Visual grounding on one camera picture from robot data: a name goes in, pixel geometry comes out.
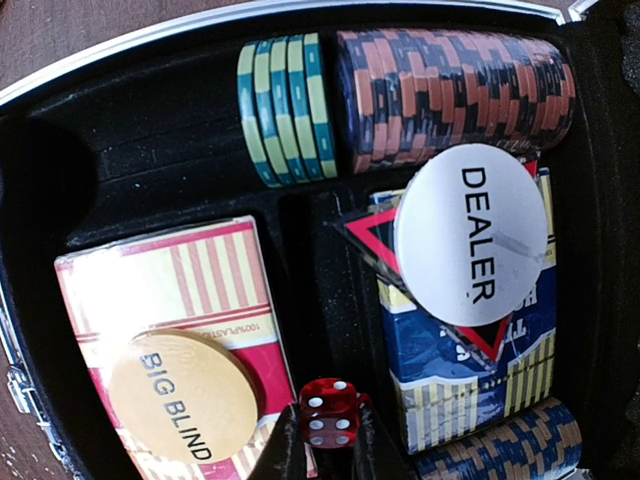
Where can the red translucent die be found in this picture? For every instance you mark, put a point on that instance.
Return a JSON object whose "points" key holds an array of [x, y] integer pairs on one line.
{"points": [[330, 410]]}

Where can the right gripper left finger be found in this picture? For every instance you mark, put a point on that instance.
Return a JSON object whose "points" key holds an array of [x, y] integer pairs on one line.
{"points": [[283, 457]]}

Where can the blue orange chip stack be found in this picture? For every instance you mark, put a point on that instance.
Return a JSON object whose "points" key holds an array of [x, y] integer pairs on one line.
{"points": [[542, 442]]}

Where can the white dealer button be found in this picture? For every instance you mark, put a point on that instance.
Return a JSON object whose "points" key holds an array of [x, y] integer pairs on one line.
{"points": [[470, 235]]}

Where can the green chip stack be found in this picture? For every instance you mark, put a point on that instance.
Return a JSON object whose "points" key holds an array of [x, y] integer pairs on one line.
{"points": [[284, 111]]}

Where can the black orange chip row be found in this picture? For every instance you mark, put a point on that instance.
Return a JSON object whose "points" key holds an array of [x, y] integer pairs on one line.
{"points": [[409, 94]]}

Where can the red playing card box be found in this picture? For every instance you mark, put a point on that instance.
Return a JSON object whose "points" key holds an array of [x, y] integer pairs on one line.
{"points": [[209, 280]]}

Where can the yellow big blind button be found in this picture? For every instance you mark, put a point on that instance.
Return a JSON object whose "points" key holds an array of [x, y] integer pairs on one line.
{"points": [[186, 398]]}

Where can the blue playing card box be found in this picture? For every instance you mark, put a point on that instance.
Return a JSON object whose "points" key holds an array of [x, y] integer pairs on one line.
{"points": [[443, 391]]}

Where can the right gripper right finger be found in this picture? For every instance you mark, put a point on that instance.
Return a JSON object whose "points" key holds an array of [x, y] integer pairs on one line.
{"points": [[375, 456]]}

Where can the aluminium poker case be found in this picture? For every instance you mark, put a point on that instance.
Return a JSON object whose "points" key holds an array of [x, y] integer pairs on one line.
{"points": [[331, 239]]}

